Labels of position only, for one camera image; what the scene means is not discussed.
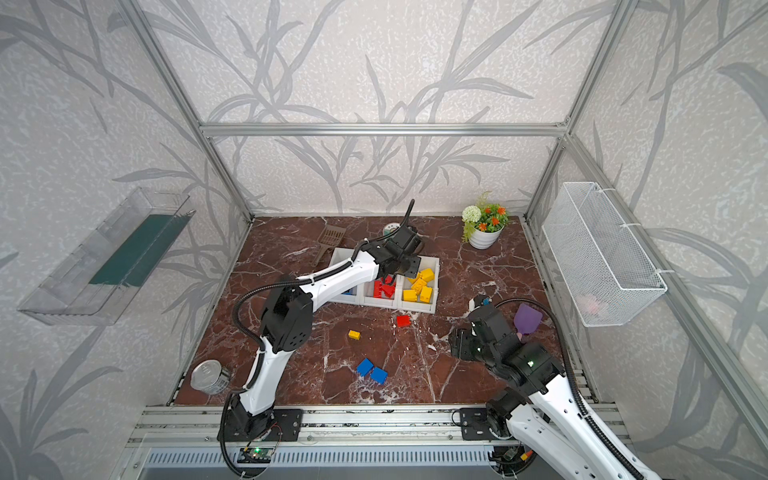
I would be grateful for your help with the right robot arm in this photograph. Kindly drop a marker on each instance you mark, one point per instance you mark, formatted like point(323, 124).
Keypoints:
point(541, 406)

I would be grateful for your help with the purple pink spatula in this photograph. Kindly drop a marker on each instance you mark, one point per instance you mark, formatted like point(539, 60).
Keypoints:
point(527, 320)

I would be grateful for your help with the long red lego brick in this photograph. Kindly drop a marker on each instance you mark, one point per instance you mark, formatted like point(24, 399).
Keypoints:
point(384, 289)

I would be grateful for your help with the artificial flower plant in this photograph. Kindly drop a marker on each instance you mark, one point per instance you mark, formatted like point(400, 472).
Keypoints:
point(484, 217)

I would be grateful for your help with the white middle storage bin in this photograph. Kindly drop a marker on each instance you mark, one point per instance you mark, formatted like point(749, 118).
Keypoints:
point(367, 299)

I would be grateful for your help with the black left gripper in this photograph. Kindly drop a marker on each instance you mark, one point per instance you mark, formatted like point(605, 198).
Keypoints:
point(405, 264)

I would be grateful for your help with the white flower pot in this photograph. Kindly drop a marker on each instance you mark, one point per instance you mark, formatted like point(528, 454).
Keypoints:
point(482, 240)

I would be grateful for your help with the brown slotted spatula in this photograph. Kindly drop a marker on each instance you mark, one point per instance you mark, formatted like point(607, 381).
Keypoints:
point(330, 238)

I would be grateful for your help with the white wire basket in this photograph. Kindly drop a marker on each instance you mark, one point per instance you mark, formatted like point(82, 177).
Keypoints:
point(608, 274)

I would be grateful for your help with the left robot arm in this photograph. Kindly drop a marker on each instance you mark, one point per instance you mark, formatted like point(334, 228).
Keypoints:
point(287, 318)

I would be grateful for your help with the clear plastic wall shelf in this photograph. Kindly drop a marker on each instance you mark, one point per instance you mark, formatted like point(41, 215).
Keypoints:
point(95, 284)

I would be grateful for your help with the sunflower seed jar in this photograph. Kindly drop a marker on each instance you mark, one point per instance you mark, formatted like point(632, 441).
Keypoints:
point(390, 228)

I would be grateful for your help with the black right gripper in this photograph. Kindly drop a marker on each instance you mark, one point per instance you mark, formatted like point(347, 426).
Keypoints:
point(466, 343)

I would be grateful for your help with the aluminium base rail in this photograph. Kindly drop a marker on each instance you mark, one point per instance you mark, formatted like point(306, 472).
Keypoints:
point(320, 425)

